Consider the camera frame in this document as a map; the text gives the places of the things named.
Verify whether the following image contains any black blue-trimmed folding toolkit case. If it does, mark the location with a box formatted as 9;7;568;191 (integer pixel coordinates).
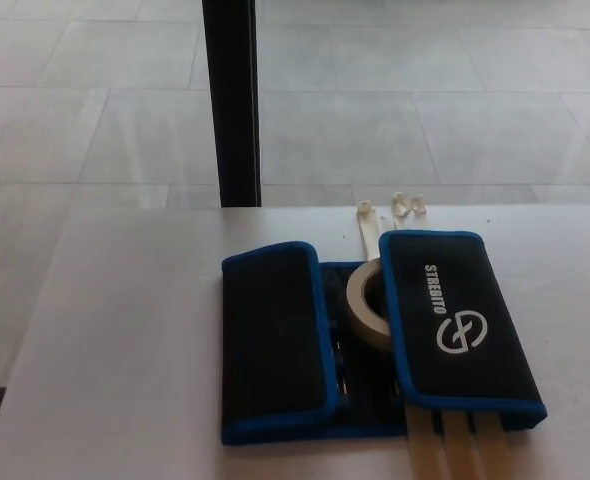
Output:
219;229;549;446

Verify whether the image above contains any long beige tape strip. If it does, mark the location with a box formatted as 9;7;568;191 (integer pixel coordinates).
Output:
356;200;383;264

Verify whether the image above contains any beige masking tape roll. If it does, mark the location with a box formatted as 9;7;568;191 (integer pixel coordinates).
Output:
345;258;394;354

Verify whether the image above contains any crumpled beige tape strip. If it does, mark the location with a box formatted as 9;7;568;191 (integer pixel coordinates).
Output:
386;191;429;234

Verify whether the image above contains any black vertical metal post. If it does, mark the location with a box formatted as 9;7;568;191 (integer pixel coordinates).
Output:
201;0;263;208

